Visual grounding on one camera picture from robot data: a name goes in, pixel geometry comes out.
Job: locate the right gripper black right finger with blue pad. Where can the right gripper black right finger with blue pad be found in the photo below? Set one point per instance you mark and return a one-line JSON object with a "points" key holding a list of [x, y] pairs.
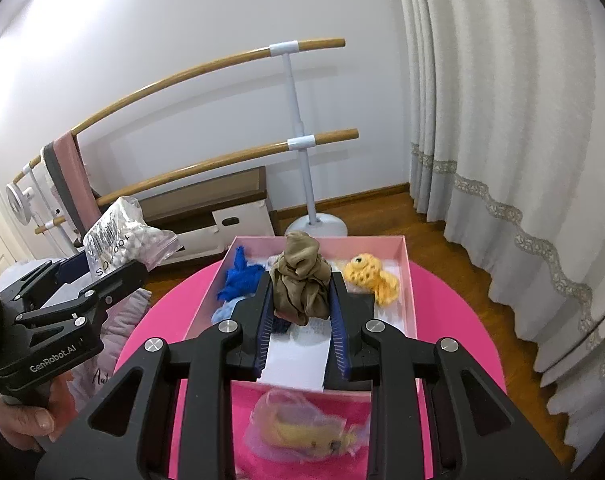
{"points": [[433, 398]]}

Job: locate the small white desk fan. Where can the small white desk fan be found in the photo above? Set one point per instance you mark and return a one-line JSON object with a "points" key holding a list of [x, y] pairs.
{"points": [[20, 202]]}

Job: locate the person's left hand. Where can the person's left hand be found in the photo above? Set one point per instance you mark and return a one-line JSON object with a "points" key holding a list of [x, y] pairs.
{"points": [[26, 427]]}

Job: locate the lower wooden ballet bar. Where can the lower wooden ballet bar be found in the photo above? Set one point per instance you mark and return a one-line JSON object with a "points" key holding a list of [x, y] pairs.
{"points": [[222, 157]]}

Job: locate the pink round tablecloth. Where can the pink round tablecloth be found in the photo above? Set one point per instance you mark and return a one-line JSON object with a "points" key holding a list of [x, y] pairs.
{"points": [[438, 310]]}

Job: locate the cream lace-trimmed curtain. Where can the cream lace-trimmed curtain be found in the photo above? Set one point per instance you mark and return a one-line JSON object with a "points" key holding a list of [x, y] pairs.
{"points": [[507, 138]]}

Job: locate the yellow crochet fish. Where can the yellow crochet fish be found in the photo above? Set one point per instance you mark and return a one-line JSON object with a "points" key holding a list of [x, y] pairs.
{"points": [[367, 272]]}

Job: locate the pink shallow cardboard box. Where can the pink shallow cardboard box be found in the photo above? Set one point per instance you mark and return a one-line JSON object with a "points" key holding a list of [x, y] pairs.
{"points": [[390, 250]]}

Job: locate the bag of white beads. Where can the bag of white beads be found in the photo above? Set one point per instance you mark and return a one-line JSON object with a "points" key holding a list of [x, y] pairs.
{"points": [[121, 235]]}

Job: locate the pink grey yoga mat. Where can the pink grey yoga mat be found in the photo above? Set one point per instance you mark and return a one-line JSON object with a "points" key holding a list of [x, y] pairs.
{"points": [[65, 166]]}

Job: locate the wooden ballet bar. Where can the wooden ballet bar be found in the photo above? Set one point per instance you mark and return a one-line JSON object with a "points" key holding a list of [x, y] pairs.
{"points": [[222, 157], [200, 70]]}

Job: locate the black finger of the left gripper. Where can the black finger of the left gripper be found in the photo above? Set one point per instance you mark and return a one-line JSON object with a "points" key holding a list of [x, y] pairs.
{"points": [[95, 299]]}

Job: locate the upper wooden ballet bar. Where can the upper wooden ballet bar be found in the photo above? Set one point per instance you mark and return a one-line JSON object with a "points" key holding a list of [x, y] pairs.
{"points": [[200, 70]]}

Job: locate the white printed paper sheet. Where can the white printed paper sheet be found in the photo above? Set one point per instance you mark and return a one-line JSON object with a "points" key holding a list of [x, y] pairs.
{"points": [[298, 358]]}

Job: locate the olive brown fabric scrunchie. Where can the olive brown fabric scrunchie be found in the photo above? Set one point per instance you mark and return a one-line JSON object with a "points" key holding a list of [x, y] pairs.
{"points": [[301, 277]]}

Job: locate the white barre stand post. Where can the white barre stand post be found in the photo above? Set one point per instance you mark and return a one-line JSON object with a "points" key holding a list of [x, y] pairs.
{"points": [[313, 223]]}

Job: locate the black leather pouch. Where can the black leather pouch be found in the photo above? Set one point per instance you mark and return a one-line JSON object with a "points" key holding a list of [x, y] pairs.
{"points": [[361, 306]]}

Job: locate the low brown white cabinet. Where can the low brown white cabinet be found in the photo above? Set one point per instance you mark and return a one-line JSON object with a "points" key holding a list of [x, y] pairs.
{"points": [[207, 216]]}

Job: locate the light blue small scrunchie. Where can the light blue small scrunchie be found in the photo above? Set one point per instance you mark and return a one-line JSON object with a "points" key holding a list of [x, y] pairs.
{"points": [[226, 310]]}

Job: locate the blue knitted yarn toy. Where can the blue knitted yarn toy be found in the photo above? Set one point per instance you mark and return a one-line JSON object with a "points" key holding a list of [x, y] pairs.
{"points": [[242, 279]]}

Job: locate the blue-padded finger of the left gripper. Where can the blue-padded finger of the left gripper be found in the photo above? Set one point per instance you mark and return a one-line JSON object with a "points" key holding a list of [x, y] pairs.
{"points": [[34, 284]]}

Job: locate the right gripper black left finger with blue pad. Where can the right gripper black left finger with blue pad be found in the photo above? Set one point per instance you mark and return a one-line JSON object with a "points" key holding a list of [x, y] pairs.
{"points": [[125, 432]]}

